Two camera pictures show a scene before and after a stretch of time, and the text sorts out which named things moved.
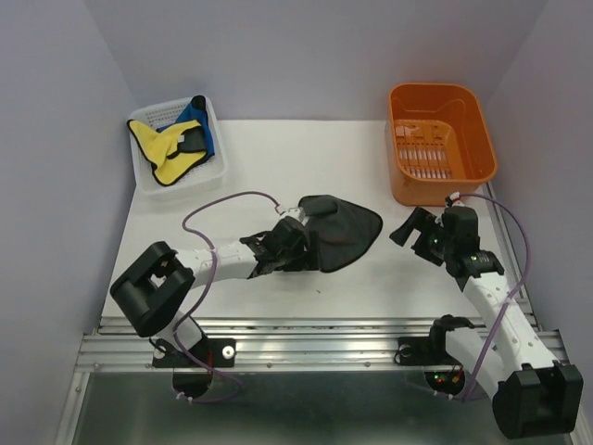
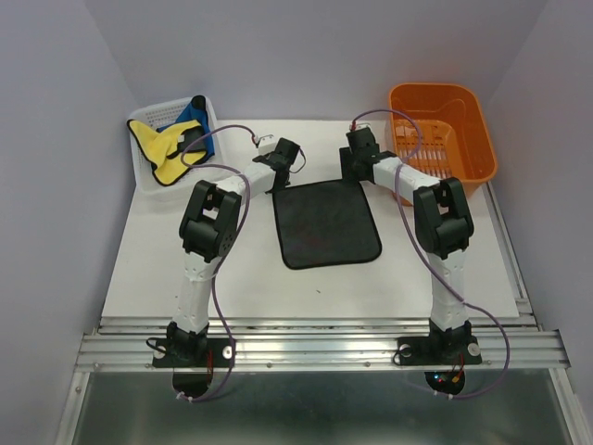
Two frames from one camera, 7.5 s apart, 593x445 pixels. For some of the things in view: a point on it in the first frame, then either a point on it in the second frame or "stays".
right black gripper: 422,221 to 347,171
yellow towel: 157,146 stays
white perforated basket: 210,171 stays
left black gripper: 306,259 to 282,187
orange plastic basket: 438,142 stays
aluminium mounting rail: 266,344 stays
